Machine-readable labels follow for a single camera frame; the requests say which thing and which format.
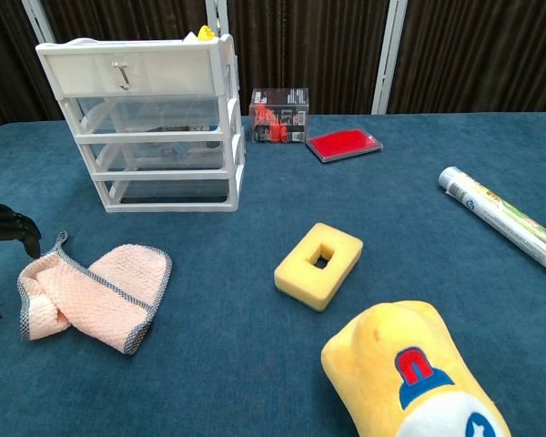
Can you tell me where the clear box with red pieces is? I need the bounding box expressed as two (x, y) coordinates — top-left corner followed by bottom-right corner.
(248, 86), (310, 146)

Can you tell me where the printed plastic wrap roll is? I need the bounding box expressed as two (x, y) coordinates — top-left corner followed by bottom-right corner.
(438, 166), (546, 283)

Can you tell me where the pink cloth with grey trim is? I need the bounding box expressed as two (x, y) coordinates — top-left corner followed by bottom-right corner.
(16, 230), (173, 355)

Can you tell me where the yellow sponge with rectangular hole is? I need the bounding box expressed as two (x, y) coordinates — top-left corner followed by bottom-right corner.
(273, 222), (364, 313)

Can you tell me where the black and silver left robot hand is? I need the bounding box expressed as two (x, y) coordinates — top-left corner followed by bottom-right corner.
(0, 202), (42, 325)

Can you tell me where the white frame post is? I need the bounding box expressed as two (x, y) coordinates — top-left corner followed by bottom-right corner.
(371, 0), (409, 115)
(21, 0), (58, 45)
(204, 0), (231, 37)

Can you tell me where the white plastic drawer unit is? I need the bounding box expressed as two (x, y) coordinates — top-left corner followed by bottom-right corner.
(35, 32), (247, 215)

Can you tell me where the red ink pad case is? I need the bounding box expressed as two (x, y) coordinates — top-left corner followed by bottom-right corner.
(305, 127), (384, 164)

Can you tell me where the yellow plush toy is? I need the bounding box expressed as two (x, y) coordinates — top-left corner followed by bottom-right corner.
(320, 300), (513, 437)

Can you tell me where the dark brown curtain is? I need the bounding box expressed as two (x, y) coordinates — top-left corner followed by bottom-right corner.
(0, 0), (546, 136)

